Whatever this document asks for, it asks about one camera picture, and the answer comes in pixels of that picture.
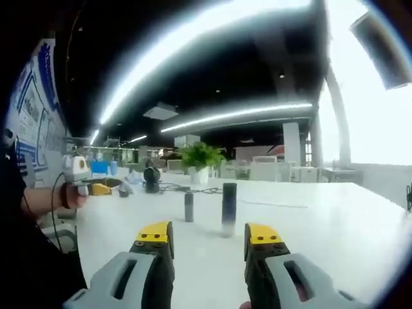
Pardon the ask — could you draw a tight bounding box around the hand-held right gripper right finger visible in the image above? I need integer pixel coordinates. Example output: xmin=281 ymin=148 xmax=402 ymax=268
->
xmin=243 ymin=222 xmax=368 ymax=309

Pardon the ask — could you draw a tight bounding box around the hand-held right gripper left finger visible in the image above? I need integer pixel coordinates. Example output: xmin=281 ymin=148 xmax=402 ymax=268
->
xmin=62 ymin=220 xmax=175 ymax=309

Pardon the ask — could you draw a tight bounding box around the small grey cosmetic bottle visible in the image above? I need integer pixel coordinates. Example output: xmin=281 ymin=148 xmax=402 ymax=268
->
xmin=183 ymin=192 xmax=195 ymax=223

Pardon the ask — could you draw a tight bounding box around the tall dark cosmetic bottle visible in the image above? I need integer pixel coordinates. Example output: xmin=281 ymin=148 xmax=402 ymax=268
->
xmin=221 ymin=182 xmax=238 ymax=238

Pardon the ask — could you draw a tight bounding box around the person's left hand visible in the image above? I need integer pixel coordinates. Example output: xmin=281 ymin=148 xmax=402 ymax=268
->
xmin=64 ymin=183 xmax=88 ymax=210

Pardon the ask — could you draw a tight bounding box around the blue box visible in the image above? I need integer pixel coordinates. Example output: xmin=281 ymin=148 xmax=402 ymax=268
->
xmin=91 ymin=161 xmax=112 ymax=177

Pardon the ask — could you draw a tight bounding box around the black desk fan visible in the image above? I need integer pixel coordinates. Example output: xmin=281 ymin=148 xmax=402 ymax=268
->
xmin=143 ymin=166 xmax=161 ymax=194

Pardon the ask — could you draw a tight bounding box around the white table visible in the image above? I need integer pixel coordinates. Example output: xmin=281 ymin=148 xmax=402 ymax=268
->
xmin=75 ymin=165 xmax=411 ymax=309

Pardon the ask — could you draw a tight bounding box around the ceiling air vent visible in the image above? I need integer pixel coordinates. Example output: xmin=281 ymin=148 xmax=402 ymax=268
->
xmin=143 ymin=102 xmax=178 ymax=122

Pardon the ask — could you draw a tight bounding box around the green potted plant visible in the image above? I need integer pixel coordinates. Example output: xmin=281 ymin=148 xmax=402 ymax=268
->
xmin=178 ymin=141 xmax=226 ymax=185

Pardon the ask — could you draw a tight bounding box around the person's dark shirt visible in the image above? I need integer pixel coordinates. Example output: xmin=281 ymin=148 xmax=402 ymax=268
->
xmin=0 ymin=141 xmax=88 ymax=309

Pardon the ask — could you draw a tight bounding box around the ceiling light strip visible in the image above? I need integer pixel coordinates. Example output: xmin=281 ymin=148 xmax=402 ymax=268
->
xmin=99 ymin=0 xmax=312 ymax=125
xmin=160 ymin=102 xmax=313 ymax=133

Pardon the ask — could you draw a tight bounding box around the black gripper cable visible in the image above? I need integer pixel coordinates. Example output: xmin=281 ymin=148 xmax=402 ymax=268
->
xmin=50 ymin=170 xmax=70 ymax=252

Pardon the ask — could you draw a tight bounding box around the blue white wall poster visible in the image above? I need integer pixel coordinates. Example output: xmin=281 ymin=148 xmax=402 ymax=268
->
xmin=6 ymin=38 xmax=70 ymax=168

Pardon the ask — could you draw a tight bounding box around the black power cable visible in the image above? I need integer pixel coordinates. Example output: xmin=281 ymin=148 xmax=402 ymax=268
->
xmin=157 ymin=182 xmax=223 ymax=196

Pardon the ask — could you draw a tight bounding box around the black wall monitor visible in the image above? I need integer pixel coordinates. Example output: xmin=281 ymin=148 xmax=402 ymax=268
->
xmin=350 ymin=11 xmax=412 ymax=91

